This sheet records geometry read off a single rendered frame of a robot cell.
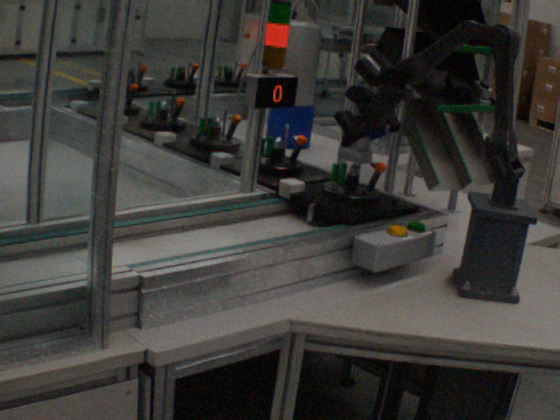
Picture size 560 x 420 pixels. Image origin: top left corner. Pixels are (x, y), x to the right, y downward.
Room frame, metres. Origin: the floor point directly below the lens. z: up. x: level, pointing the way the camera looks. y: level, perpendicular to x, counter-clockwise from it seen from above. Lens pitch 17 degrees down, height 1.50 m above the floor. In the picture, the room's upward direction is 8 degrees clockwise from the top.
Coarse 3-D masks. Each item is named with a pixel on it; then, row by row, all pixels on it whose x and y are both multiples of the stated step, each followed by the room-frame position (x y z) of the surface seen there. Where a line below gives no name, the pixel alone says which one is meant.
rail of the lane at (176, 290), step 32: (384, 224) 1.83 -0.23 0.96; (224, 256) 1.50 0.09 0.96; (256, 256) 1.52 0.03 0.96; (288, 256) 1.58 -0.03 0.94; (320, 256) 1.65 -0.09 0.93; (160, 288) 1.37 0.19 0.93; (192, 288) 1.41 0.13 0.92; (224, 288) 1.47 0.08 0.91; (256, 288) 1.53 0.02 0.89; (288, 288) 1.59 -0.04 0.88; (160, 320) 1.36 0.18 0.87
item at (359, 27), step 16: (416, 0) 2.14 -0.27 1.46; (480, 0) 2.38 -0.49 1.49; (416, 16) 2.15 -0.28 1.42; (352, 48) 2.27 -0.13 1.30; (352, 64) 2.27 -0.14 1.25; (352, 80) 2.26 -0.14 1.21; (352, 112) 2.27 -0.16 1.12; (400, 112) 2.14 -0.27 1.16; (400, 128) 2.15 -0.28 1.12; (400, 192) 2.50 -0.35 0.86; (448, 208) 2.38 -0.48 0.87
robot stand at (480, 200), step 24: (480, 216) 1.70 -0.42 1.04; (504, 216) 1.69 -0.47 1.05; (528, 216) 1.69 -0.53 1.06; (480, 240) 1.71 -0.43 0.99; (504, 240) 1.70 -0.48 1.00; (480, 264) 1.70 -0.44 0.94; (504, 264) 1.70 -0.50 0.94; (456, 288) 1.73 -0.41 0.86; (480, 288) 1.70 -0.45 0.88; (504, 288) 1.70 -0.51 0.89
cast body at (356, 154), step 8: (368, 136) 1.98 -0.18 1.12; (352, 144) 1.96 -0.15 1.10; (360, 144) 1.95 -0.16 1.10; (368, 144) 1.98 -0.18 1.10; (344, 152) 1.98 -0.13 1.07; (352, 152) 1.96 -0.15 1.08; (360, 152) 1.94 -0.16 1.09; (368, 152) 1.96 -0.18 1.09; (352, 160) 1.96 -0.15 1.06; (360, 160) 1.94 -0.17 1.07; (368, 160) 1.96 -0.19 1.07
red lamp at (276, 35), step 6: (270, 24) 1.91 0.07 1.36; (270, 30) 1.90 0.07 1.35; (276, 30) 1.90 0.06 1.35; (282, 30) 1.90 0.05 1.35; (288, 30) 1.92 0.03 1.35; (270, 36) 1.90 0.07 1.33; (276, 36) 1.90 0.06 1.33; (282, 36) 1.90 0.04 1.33; (270, 42) 1.90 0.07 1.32; (276, 42) 1.90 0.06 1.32; (282, 42) 1.90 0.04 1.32
